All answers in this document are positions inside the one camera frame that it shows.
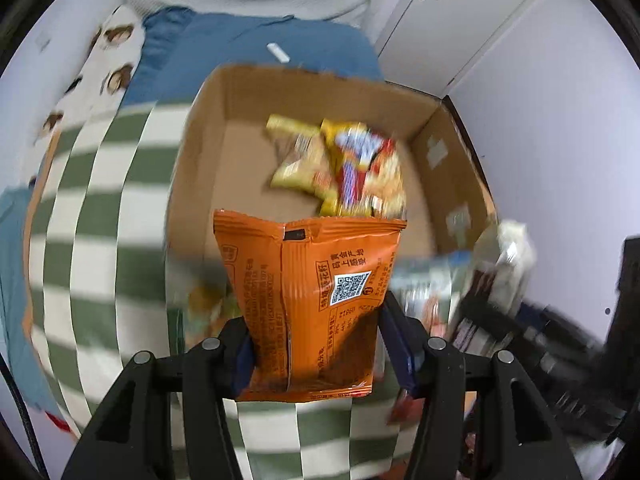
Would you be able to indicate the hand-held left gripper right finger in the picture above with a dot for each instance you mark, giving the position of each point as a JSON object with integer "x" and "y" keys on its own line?
{"x": 400, "y": 350}

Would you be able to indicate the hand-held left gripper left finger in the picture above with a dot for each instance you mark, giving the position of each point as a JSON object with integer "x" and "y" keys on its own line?
{"x": 244, "y": 355}

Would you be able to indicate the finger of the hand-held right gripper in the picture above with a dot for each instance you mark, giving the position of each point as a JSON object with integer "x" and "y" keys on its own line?
{"x": 492, "y": 320}

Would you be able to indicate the orange snack packet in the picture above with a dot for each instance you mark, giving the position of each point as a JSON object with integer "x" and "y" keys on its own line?
{"x": 305, "y": 310}

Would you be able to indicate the cardboard box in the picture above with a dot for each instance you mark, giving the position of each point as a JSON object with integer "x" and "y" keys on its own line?
{"x": 240, "y": 170}

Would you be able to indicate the blurred red snack packet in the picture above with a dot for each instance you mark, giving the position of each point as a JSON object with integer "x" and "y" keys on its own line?
{"x": 404, "y": 407}

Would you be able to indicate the blurred colourful snack packet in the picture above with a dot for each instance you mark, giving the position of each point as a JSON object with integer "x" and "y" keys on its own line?
{"x": 205, "y": 305}

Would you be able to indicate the yellow red blue snack packet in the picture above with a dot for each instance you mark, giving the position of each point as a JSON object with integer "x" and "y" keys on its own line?
{"x": 362, "y": 165}

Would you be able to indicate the green white checkered blanket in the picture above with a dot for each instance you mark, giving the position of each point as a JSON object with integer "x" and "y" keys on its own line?
{"x": 100, "y": 220}

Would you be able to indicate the small white remote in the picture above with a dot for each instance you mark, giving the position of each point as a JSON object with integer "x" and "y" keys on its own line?
{"x": 278, "y": 53}

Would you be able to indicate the white door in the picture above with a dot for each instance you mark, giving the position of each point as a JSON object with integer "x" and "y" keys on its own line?
{"x": 465, "y": 15}

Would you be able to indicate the blue bed sheet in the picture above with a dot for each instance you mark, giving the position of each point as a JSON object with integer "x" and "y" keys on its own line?
{"x": 260, "y": 45}

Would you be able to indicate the bear print pillow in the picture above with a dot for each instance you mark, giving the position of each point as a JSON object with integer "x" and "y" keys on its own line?
{"x": 107, "y": 75}

